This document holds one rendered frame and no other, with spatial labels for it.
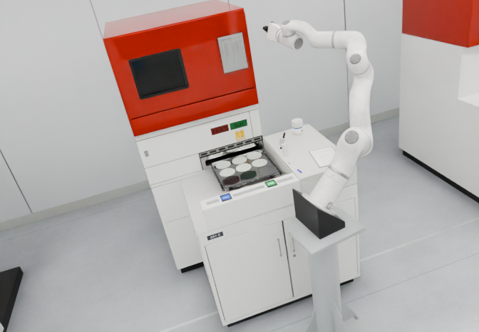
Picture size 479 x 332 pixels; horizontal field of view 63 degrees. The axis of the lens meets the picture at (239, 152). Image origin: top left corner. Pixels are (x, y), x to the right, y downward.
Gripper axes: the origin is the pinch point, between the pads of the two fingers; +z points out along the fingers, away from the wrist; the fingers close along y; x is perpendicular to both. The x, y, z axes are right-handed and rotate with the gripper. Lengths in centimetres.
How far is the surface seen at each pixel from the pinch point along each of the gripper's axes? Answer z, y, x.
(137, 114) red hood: 9, 53, -77
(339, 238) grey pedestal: -109, 72, -17
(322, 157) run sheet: -61, 58, 10
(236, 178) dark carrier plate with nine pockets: -36, 81, -31
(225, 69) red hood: -2.0, 23.8, -26.8
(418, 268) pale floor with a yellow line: -109, 134, 80
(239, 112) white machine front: -4, 53, -14
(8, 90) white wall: 180, 101, -135
